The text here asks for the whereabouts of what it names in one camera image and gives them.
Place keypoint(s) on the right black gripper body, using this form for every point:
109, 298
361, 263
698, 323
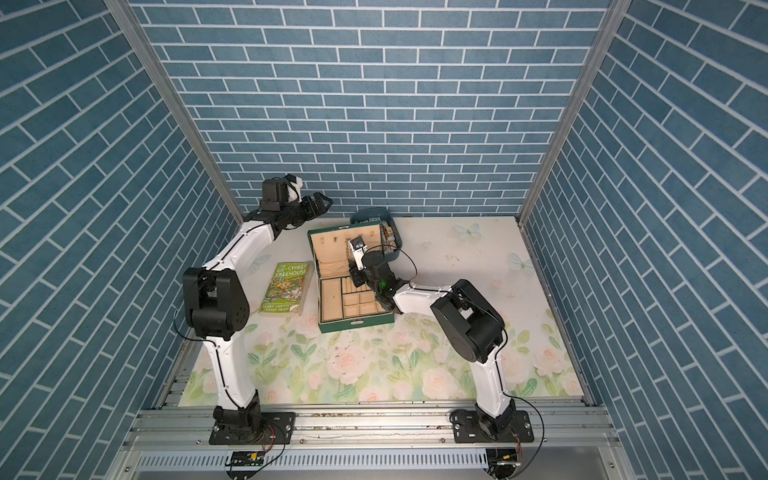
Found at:
359, 277

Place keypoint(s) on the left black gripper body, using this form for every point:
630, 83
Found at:
306, 212

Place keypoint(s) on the green jewelry box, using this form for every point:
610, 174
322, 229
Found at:
343, 305

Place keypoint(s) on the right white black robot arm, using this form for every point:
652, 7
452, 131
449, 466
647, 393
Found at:
472, 326

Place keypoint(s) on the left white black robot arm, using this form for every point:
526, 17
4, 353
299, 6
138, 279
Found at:
216, 306

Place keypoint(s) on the teal plastic bin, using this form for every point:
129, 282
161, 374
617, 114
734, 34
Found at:
392, 238

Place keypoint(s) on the green paperback book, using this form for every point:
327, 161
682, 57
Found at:
287, 289

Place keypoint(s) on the floral table mat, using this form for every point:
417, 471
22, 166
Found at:
291, 361

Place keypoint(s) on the left controller board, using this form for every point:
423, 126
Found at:
245, 459

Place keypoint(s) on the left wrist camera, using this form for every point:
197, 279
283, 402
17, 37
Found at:
294, 186

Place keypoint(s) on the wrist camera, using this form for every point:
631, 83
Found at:
294, 186
357, 249

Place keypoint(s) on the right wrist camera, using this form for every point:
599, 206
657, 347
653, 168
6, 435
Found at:
357, 249

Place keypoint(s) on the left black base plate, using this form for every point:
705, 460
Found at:
269, 428

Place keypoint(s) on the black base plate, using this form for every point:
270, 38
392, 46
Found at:
269, 428
476, 426

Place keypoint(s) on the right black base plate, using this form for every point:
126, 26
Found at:
476, 426

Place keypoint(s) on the aluminium mounting rail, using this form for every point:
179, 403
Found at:
561, 423

